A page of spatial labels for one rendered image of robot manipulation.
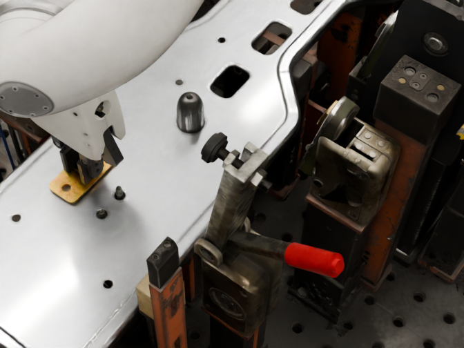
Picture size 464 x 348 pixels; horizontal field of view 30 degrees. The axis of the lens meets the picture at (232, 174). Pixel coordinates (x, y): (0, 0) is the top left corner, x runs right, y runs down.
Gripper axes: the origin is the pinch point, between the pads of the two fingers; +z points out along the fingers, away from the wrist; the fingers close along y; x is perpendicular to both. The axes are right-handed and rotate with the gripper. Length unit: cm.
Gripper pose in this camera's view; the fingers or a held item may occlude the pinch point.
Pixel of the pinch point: (81, 159)
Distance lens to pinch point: 95.2
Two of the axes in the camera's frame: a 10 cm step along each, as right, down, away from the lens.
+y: -8.0, -5.0, 3.1
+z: -0.2, 5.5, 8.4
